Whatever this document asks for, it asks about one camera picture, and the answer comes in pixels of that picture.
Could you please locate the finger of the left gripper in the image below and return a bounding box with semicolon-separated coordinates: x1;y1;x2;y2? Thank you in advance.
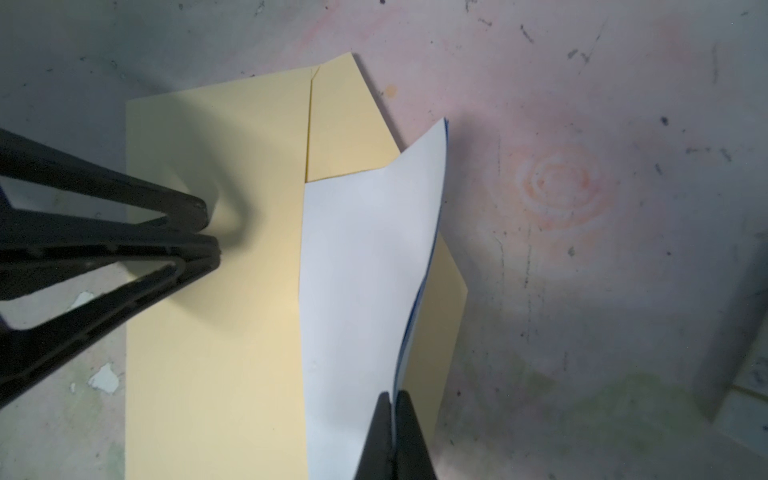
1;232;221;406
1;129;209;232

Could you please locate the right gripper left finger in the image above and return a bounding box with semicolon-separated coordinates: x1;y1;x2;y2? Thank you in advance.
354;392;394;480

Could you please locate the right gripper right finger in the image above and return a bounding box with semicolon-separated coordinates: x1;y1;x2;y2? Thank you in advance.
394;390;437;480

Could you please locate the yellow envelope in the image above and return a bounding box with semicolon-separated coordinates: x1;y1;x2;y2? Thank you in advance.
125;54;468;479

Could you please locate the white letter blue border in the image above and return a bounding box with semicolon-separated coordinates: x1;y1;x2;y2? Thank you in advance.
299;120;448;479

